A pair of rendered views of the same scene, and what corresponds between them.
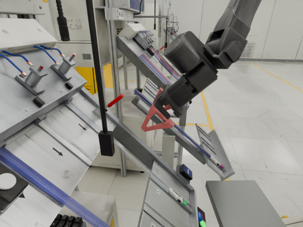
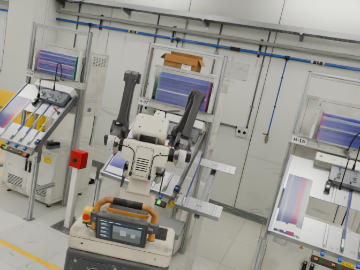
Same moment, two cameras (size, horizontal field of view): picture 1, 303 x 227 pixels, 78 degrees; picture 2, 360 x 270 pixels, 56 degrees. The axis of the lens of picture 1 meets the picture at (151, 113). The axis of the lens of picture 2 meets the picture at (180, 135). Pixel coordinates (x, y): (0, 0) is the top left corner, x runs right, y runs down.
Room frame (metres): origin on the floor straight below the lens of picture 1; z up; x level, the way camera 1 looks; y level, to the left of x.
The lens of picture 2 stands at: (0.98, -2.65, 1.67)
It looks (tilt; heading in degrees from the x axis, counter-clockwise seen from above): 10 degrees down; 102
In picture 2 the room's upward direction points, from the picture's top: 12 degrees clockwise
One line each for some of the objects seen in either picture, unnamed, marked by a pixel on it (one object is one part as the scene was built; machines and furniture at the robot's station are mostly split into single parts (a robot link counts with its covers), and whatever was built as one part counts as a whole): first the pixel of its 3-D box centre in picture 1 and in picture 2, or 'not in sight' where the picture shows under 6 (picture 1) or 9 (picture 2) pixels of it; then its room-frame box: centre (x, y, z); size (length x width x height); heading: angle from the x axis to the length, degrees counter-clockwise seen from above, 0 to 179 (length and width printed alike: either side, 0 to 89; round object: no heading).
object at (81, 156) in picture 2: not in sight; (73, 189); (-0.51, 0.17, 0.39); 0.24 x 0.24 x 0.78; 81
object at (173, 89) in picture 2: not in sight; (184, 91); (0.31, 0.40, 1.52); 0.51 x 0.13 x 0.27; 171
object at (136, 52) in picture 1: (138, 97); (317, 234); (1.69, 0.12, 0.65); 1.01 x 0.73 x 1.29; 81
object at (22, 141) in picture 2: not in sight; (42, 141); (-1.18, 0.56, 0.66); 1.01 x 0.73 x 1.31; 81
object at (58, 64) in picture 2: not in sight; (58, 114); (-1.16, 0.77, 0.95); 1.35 x 0.82 x 1.90; 81
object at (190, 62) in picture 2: not in sight; (190, 60); (0.25, 0.71, 1.82); 0.68 x 0.30 x 0.20; 171
